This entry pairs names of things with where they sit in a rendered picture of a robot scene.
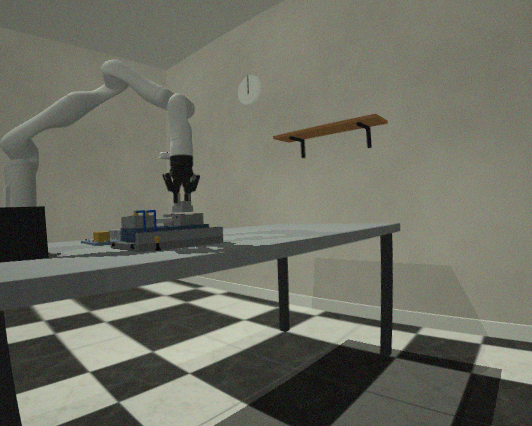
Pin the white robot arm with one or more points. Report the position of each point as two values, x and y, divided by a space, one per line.
19 185

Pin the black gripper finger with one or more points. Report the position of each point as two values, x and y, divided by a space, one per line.
188 188
173 186

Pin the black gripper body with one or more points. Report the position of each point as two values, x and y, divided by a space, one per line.
181 163

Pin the yellow block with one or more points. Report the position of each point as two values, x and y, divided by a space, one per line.
101 236

